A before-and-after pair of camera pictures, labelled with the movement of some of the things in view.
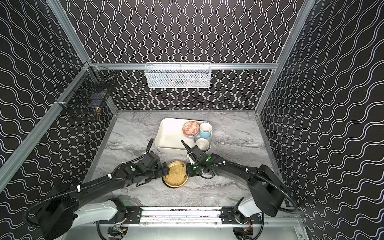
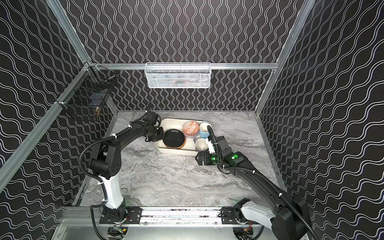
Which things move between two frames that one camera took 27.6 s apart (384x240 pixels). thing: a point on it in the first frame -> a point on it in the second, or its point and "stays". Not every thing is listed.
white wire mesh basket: [177, 75] stays
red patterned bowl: [190, 129] stays
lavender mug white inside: [203, 143] stays
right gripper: [192, 152] -> [205, 157]
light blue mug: [205, 130] stays
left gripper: [150, 156] -> [154, 132]
